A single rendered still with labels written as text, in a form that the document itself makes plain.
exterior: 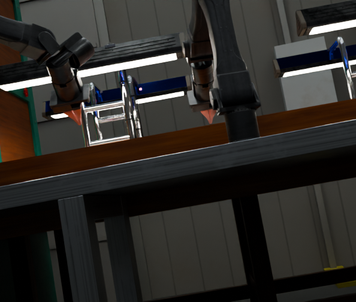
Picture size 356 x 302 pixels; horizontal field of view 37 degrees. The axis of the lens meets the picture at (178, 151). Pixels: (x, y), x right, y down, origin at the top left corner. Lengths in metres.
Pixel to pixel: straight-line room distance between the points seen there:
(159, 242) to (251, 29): 1.61
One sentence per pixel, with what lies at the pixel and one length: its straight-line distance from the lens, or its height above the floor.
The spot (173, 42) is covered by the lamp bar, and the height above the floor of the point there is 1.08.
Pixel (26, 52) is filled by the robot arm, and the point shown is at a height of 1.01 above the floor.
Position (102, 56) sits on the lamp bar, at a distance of 1.66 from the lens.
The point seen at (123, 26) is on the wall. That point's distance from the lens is 3.96.
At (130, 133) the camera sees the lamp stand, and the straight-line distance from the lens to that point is 1.79.
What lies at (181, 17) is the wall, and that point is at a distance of 3.90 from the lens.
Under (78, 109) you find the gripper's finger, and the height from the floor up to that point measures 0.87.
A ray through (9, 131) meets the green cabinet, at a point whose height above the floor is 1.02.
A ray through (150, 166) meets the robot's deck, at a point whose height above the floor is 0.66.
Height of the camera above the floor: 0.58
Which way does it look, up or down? 6 degrees up
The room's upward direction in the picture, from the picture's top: 10 degrees counter-clockwise
